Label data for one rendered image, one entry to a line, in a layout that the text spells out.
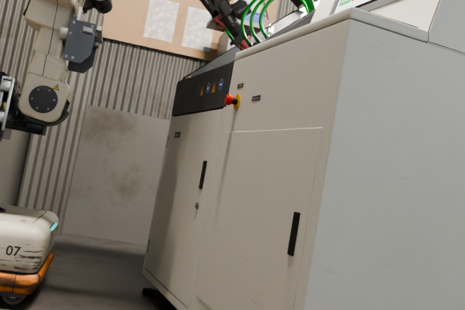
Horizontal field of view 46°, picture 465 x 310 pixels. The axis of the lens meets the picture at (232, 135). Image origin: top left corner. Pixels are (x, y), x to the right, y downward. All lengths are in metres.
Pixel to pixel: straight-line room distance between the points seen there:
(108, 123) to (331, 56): 2.82
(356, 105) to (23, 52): 3.11
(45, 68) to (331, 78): 1.25
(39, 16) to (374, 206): 1.50
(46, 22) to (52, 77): 0.22
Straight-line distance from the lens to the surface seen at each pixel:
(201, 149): 2.02
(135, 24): 4.08
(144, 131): 3.98
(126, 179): 3.97
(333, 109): 1.25
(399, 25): 1.37
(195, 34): 4.10
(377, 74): 1.31
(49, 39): 2.27
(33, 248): 2.01
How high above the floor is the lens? 0.54
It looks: 5 degrees up
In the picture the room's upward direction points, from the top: 10 degrees clockwise
